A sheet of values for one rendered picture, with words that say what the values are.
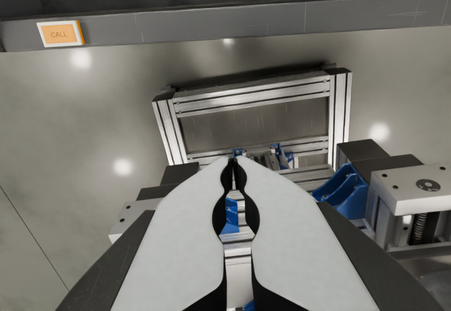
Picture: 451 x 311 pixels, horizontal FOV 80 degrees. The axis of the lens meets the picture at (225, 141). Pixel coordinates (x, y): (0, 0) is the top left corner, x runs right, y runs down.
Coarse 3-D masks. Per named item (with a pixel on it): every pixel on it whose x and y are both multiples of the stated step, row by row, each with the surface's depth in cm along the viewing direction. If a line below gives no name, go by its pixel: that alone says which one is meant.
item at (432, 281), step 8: (432, 272) 46; (440, 272) 45; (448, 272) 45; (424, 280) 45; (432, 280) 45; (440, 280) 44; (448, 280) 44; (432, 288) 44; (440, 288) 44; (448, 288) 43; (440, 296) 43; (448, 296) 43; (440, 304) 42; (448, 304) 42
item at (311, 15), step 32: (288, 0) 35; (320, 0) 35; (352, 0) 35; (384, 0) 35; (416, 0) 35; (448, 0) 35; (0, 32) 36; (32, 32) 36; (96, 32) 37; (128, 32) 37; (160, 32) 37; (192, 32) 37; (224, 32) 37; (256, 32) 37; (288, 32) 37; (320, 32) 37
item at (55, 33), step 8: (64, 24) 35; (48, 32) 35; (56, 32) 35; (64, 32) 35; (72, 32) 35; (80, 32) 36; (48, 40) 36; (56, 40) 36; (64, 40) 36; (72, 40) 36
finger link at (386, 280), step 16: (320, 208) 9; (336, 224) 8; (352, 224) 8; (352, 240) 8; (368, 240) 8; (352, 256) 7; (368, 256) 7; (384, 256) 7; (368, 272) 7; (384, 272) 7; (400, 272) 7; (368, 288) 7; (384, 288) 7; (400, 288) 6; (416, 288) 6; (384, 304) 6; (400, 304) 6; (416, 304) 6; (432, 304) 6
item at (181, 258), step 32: (224, 160) 12; (192, 192) 10; (224, 192) 10; (160, 224) 9; (192, 224) 9; (224, 224) 11; (160, 256) 8; (192, 256) 8; (224, 256) 8; (128, 288) 7; (160, 288) 7; (192, 288) 7; (224, 288) 7
